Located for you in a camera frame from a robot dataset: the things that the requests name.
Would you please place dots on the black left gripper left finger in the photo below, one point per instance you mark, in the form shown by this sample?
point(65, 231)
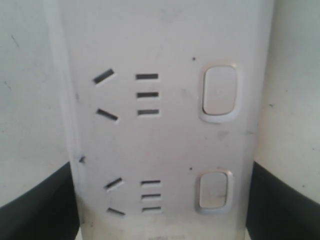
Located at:
point(46, 212)

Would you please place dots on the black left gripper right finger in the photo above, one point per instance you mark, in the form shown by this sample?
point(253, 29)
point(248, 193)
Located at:
point(278, 212)

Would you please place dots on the white five-outlet power strip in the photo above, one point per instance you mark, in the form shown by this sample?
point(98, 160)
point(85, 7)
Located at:
point(160, 103)

